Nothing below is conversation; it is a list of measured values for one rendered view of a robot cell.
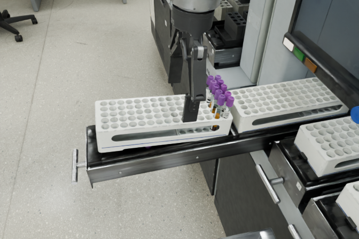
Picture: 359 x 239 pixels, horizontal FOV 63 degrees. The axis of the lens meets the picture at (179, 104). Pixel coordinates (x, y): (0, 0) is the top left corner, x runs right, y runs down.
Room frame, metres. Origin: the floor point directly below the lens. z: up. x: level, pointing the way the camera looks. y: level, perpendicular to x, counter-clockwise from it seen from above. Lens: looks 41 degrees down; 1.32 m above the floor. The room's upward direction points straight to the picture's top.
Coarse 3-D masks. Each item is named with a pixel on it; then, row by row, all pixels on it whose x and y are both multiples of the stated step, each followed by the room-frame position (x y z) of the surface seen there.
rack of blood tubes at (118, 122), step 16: (160, 96) 0.54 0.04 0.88; (176, 96) 0.54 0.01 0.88; (96, 112) 0.46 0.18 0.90; (112, 112) 0.47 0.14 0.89; (128, 112) 0.48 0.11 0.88; (144, 112) 0.47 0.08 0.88; (160, 112) 0.48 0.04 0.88; (176, 112) 0.48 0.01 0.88; (208, 112) 0.50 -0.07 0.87; (96, 128) 0.41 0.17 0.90; (112, 128) 0.43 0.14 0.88; (128, 128) 0.42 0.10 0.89; (144, 128) 0.43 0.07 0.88; (160, 128) 0.43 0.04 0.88; (176, 128) 0.44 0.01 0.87; (192, 128) 0.47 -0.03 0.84; (208, 128) 0.48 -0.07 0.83; (224, 128) 0.47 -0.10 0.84; (112, 144) 0.41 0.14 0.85; (128, 144) 0.42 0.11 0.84; (144, 144) 0.43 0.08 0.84; (160, 144) 0.43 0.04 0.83
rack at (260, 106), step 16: (304, 80) 0.62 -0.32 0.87; (240, 96) 0.55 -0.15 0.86; (256, 96) 0.55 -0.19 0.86; (272, 96) 0.55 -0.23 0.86; (288, 96) 0.55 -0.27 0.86; (304, 96) 0.55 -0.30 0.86; (320, 96) 0.55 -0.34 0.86; (240, 112) 0.50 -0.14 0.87; (256, 112) 0.50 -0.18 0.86; (272, 112) 0.50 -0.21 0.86; (288, 112) 0.51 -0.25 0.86; (304, 112) 0.54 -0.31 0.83; (320, 112) 0.54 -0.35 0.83; (336, 112) 0.54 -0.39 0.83; (240, 128) 0.48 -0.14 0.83; (256, 128) 0.49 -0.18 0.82
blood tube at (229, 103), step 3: (231, 96) 0.49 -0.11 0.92; (228, 99) 0.48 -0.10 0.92; (231, 99) 0.48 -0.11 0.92; (234, 99) 0.48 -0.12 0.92; (228, 102) 0.48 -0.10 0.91; (231, 102) 0.47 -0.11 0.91; (228, 105) 0.47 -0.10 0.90; (231, 105) 0.47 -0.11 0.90; (225, 108) 0.48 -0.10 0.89; (228, 108) 0.47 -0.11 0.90; (225, 111) 0.48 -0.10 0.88; (228, 111) 0.47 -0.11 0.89; (225, 114) 0.47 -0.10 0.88; (228, 114) 0.48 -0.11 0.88; (222, 117) 0.48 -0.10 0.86; (225, 117) 0.47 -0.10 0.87; (219, 126) 0.48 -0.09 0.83
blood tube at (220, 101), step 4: (220, 96) 0.48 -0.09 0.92; (224, 96) 0.49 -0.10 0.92; (220, 100) 0.48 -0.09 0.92; (224, 100) 0.48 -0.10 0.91; (220, 104) 0.48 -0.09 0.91; (216, 108) 0.48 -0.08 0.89; (220, 108) 0.48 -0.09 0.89; (216, 112) 0.48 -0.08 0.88; (220, 112) 0.48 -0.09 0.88; (216, 116) 0.47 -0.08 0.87; (212, 128) 0.47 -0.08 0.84; (216, 128) 0.47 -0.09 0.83
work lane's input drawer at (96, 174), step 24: (312, 120) 0.52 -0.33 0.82; (96, 144) 0.44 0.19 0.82; (168, 144) 0.45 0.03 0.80; (192, 144) 0.44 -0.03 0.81; (216, 144) 0.45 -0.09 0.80; (240, 144) 0.46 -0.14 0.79; (264, 144) 0.48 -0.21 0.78; (72, 168) 0.42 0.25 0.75; (96, 168) 0.38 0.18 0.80; (120, 168) 0.39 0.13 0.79; (144, 168) 0.41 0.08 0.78; (168, 168) 0.42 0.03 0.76
